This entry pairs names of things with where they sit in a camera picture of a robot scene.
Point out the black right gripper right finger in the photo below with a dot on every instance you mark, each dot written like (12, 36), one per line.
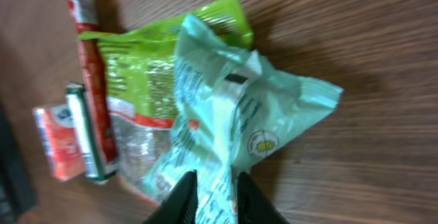
(252, 206)

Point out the green white gum pack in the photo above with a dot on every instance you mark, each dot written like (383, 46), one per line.
(97, 169)

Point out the light teal tissue packet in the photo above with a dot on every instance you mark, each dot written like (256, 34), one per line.
(233, 110)

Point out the red chocolate bar wrapper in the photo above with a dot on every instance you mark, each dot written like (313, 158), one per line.
(83, 13)

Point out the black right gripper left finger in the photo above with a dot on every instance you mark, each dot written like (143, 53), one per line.
(180, 205)

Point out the green snack bag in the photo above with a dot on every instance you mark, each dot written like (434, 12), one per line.
(140, 95)

